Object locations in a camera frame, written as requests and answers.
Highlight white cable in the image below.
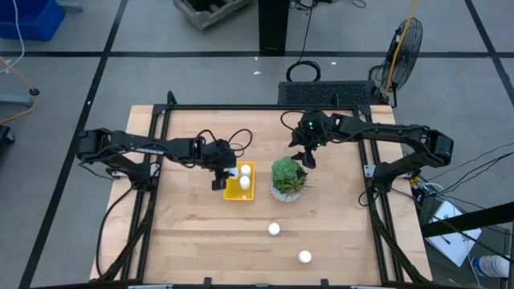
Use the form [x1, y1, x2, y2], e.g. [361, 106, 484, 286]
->
[0, 0, 26, 75]

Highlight potted artificial succulent plant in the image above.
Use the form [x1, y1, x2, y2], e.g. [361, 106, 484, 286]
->
[268, 155, 316, 204]

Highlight black aluminium table frame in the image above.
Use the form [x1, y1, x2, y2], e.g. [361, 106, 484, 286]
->
[96, 90, 433, 289]

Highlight blue plastic bin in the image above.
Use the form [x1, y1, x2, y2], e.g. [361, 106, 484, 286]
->
[0, 0, 67, 42]

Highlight yellow plastic basket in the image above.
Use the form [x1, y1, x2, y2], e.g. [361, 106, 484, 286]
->
[222, 161, 256, 201]

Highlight black rectangular column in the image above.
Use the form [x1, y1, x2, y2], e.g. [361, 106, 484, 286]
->
[258, 0, 291, 56]

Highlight black floor fan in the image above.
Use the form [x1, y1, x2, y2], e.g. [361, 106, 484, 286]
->
[369, 17, 424, 108]

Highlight clear plastic water bottle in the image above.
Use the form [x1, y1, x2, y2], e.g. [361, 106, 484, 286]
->
[471, 254, 512, 279]

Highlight left arm's black gripper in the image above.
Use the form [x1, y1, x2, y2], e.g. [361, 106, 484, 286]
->
[202, 139, 238, 192]

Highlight white cardboard box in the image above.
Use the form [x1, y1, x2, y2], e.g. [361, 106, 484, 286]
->
[424, 199, 483, 268]

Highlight wooden pallet crate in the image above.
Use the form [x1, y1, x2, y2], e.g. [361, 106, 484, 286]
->
[173, 0, 253, 31]

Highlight right arm's black gripper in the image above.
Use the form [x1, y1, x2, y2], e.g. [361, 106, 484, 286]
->
[289, 112, 334, 170]

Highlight black metal beam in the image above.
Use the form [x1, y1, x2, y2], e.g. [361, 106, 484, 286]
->
[420, 201, 514, 238]

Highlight black perforated computer case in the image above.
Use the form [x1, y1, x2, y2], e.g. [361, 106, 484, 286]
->
[277, 79, 381, 107]

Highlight black coiled cable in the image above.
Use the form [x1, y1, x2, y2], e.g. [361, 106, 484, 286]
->
[285, 0, 322, 83]

